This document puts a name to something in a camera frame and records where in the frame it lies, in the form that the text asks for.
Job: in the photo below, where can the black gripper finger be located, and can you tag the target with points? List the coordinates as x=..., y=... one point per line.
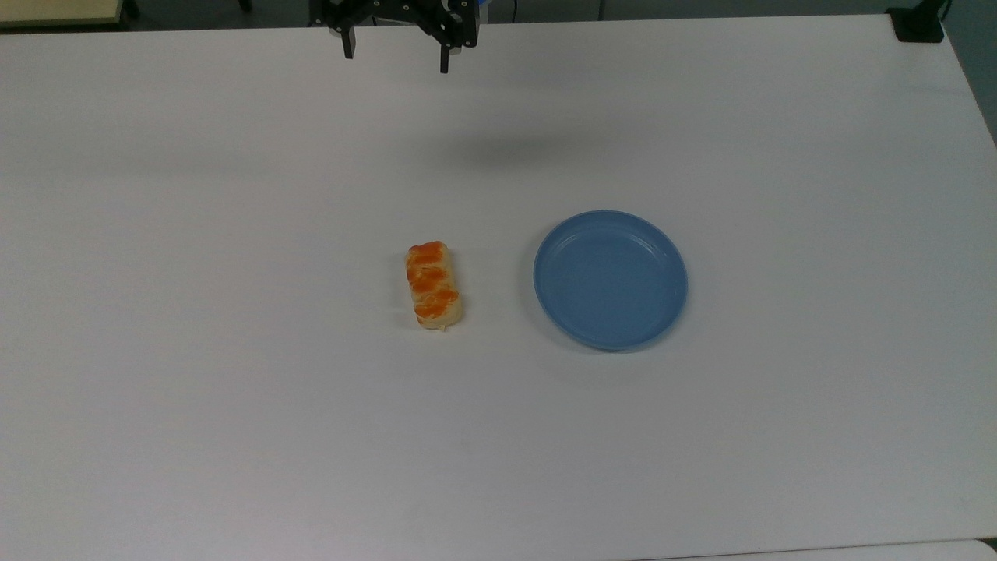
x=445, y=59
x=348, y=45

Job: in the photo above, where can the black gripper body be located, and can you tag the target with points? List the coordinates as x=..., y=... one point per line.
x=405, y=11

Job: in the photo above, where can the orange glazed bread loaf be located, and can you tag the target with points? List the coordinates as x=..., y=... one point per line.
x=433, y=285

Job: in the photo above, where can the blue round plate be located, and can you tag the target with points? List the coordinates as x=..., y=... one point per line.
x=610, y=280

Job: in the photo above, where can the light wooden desk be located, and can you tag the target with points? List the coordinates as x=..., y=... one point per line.
x=54, y=11

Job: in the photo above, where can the black clamp mount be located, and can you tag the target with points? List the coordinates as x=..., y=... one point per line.
x=917, y=23

